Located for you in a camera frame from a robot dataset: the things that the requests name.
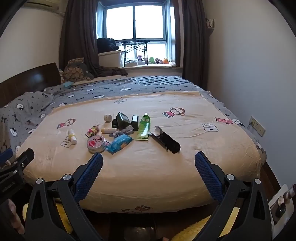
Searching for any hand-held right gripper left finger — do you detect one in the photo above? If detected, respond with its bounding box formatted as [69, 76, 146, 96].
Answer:
[24, 152, 104, 241]

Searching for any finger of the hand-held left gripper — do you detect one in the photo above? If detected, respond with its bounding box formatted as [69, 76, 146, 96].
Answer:
[0, 148, 35, 183]
[0, 148, 14, 166]

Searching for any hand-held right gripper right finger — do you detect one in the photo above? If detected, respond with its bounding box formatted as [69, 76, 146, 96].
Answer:
[185, 151, 277, 241]

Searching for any pink round tin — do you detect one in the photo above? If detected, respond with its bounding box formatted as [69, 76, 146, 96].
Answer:
[87, 136, 107, 153]

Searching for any small white yellow bottle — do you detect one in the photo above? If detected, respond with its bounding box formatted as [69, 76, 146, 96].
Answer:
[67, 129, 78, 145]

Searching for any blue wipes packet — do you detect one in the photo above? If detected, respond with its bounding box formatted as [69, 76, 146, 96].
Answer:
[105, 134, 134, 154]

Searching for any grey cloth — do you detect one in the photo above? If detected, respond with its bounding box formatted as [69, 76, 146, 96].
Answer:
[109, 126, 134, 139]

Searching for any green tube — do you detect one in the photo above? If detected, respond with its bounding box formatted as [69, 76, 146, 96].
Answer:
[135, 112, 151, 141]

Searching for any person's left hand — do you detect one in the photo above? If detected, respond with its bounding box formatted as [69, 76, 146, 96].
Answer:
[0, 198, 25, 235]

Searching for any grey printed pillow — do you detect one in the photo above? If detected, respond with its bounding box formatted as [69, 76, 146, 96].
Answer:
[0, 91, 55, 152]

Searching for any open black case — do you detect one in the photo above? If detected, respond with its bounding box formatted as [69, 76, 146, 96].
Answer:
[148, 126, 181, 154]

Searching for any beige cartoon fabric bag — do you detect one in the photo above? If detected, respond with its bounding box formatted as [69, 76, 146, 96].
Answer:
[16, 90, 263, 213]

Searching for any white cardboard box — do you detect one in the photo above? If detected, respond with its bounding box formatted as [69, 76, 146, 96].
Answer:
[268, 184, 296, 232]

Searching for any dark wooden headboard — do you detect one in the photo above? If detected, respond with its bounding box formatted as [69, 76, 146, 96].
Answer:
[0, 62, 62, 108]

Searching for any grey printed duvet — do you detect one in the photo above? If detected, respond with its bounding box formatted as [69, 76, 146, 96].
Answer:
[0, 75, 267, 160]

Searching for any brown patterned cushion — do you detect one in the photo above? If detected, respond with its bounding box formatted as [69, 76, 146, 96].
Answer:
[60, 57, 95, 83]

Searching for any dark cloth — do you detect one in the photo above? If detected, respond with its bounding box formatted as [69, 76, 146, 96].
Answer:
[92, 66, 129, 77]

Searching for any white storage box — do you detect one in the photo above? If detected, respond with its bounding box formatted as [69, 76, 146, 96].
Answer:
[98, 50, 124, 68]

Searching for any dark clothes pile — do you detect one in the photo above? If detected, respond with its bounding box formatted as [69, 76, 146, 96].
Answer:
[97, 37, 120, 54]

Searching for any dark grey curtain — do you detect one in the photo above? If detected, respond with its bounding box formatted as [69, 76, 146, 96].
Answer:
[170, 0, 211, 90]
[58, 0, 102, 70]

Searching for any black folding rack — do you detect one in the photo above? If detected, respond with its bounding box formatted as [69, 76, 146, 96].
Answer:
[120, 40, 150, 67]

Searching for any white air conditioner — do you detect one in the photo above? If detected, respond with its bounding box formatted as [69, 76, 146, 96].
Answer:
[22, 0, 67, 16]

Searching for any window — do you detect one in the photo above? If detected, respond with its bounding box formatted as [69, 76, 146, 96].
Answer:
[96, 0, 176, 67]

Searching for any colourful keychain toy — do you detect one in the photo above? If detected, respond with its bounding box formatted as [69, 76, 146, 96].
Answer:
[85, 125, 99, 139]

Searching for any wall socket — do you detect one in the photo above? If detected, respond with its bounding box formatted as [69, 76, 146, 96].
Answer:
[248, 116, 266, 138]

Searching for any wall shelf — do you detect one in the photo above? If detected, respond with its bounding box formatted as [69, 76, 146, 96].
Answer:
[204, 18, 216, 36]

